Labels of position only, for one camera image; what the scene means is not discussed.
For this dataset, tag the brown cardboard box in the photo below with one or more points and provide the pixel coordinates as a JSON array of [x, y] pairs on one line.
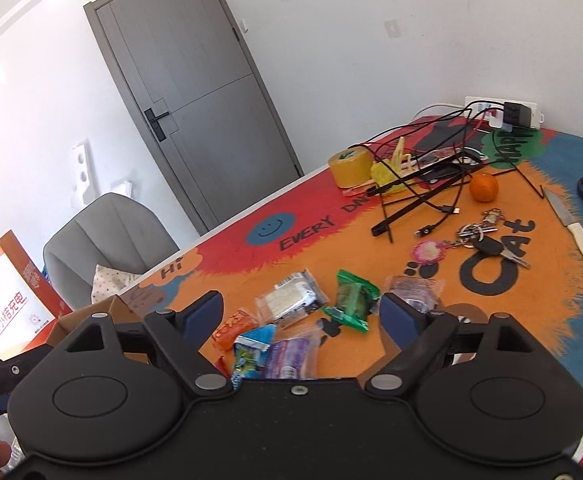
[[116, 312]]

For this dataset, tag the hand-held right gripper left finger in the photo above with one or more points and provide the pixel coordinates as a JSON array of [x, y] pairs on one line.
[[201, 317]]

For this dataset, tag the black charger plug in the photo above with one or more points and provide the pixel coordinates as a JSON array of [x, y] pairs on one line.
[[516, 114]]

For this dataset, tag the grey upholstered chair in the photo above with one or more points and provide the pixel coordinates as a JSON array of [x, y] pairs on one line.
[[106, 230]]

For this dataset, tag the clear packet with white snack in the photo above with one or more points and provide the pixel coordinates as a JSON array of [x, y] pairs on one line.
[[291, 300]]

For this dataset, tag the dotted beige cushion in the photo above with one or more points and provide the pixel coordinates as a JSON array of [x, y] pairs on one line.
[[108, 280]]

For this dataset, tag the orange snack packet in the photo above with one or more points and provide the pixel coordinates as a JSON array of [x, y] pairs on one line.
[[231, 332]]

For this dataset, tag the orange and white paper bag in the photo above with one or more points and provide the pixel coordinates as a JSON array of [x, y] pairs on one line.
[[1, 305]]

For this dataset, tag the black folding stand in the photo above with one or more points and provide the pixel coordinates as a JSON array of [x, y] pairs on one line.
[[377, 191]]

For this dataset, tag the orange mandarin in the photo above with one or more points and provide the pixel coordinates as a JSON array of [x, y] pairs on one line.
[[484, 187]]

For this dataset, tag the green snack packet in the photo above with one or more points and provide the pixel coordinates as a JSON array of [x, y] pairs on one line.
[[354, 297]]

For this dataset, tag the white power strip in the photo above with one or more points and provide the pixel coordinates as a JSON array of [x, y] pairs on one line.
[[474, 102]]

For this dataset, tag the yellow tape roll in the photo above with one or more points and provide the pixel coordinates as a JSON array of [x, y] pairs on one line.
[[350, 172]]

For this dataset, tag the colourful printed table mat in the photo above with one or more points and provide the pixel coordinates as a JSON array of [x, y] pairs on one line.
[[351, 240]]

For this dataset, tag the light purple snack packet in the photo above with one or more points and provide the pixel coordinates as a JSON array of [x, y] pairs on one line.
[[289, 357]]

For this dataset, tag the bunch of keys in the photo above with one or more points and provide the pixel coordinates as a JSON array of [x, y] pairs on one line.
[[489, 246]]

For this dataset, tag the blue snack packet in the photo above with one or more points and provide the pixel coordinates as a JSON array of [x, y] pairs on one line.
[[251, 355]]

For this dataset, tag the grey door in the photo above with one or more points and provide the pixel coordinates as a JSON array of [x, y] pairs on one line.
[[196, 60]]

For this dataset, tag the black phone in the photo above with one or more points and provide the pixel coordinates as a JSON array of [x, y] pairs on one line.
[[441, 172]]

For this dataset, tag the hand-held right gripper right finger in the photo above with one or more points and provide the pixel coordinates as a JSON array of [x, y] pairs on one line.
[[396, 317]]

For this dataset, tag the white panel with round holes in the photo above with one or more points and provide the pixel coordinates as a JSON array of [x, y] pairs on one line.
[[82, 170]]

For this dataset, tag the yellow crumpled packet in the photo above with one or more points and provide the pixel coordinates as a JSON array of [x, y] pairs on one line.
[[386, 172]]

